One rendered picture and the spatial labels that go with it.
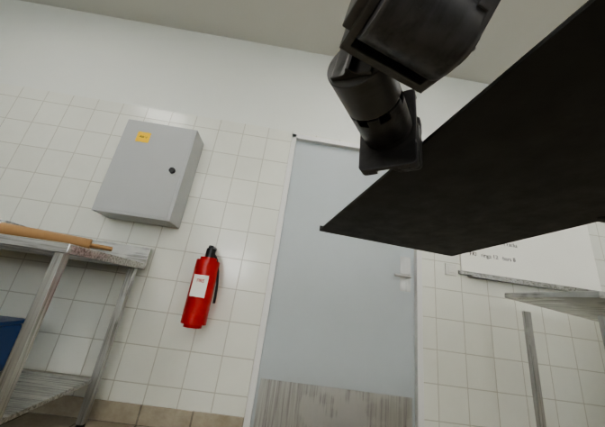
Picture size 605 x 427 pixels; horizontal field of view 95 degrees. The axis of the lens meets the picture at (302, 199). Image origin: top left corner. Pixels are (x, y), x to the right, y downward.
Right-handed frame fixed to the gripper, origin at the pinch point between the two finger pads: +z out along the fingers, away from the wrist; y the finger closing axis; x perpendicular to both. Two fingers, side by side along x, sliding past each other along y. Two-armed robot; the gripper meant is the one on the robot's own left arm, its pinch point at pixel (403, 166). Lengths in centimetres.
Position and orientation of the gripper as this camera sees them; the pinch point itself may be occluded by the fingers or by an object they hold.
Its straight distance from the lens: 42.6
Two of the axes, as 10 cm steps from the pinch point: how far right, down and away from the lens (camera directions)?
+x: 8.6, -0.9, -5.1
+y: -1.2, 9.2, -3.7
